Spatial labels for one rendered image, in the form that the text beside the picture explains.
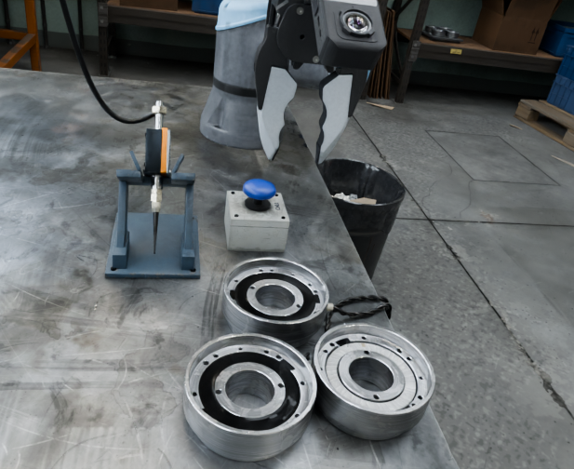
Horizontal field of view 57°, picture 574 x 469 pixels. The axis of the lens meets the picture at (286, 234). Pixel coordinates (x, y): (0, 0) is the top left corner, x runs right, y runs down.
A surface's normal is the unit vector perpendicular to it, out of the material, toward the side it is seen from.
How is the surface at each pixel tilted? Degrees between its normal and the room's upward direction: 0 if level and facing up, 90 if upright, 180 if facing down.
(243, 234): 90
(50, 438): 0
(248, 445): 90
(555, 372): 0
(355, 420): 90
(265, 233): 90
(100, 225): 0
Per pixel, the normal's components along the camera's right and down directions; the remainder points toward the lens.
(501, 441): 0.14, -0.84
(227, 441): -0.26, 0.48
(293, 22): 0.16, 0.54
